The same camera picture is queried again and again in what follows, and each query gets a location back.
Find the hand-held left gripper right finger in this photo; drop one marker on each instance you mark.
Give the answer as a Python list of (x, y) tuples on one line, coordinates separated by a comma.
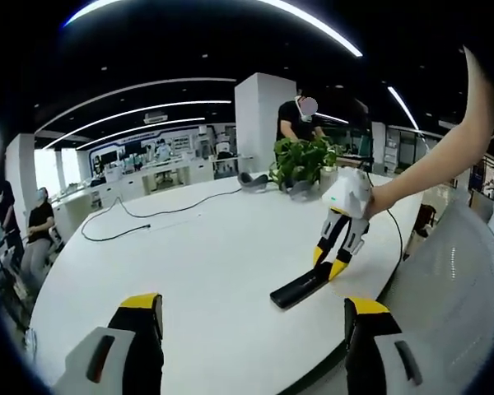
[(370, 329)]

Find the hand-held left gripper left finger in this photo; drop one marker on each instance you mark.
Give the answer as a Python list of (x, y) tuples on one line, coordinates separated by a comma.
[(127, 329)]

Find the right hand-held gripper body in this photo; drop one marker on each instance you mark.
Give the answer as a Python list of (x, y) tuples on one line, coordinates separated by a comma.
[(350, 195)]

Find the black remote control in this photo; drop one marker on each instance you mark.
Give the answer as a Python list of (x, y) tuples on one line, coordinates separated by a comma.
[(296, 289)]

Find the grey headset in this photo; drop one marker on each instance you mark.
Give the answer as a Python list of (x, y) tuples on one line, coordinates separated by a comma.
[(253, 184), (300, 194)]

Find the green potted plant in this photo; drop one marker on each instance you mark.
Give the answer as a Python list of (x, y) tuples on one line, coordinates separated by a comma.
[(302, 158)]

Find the grey mesh office chair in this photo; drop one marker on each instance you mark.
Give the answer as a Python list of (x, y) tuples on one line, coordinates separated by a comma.
[(457, 308)]

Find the white ceiling light strip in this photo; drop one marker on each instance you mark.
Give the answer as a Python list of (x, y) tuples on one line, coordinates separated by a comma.
[(313, 22), (403, 109)]

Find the white square pillar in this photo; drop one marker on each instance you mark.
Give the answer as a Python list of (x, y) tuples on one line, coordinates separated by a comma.
[(257, 131)]

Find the white lab counter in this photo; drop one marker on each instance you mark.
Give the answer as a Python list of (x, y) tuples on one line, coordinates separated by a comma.
[(148, 177)]

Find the ceiling air conditioner vent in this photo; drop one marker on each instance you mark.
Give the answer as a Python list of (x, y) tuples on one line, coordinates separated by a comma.
[(156, 117)]

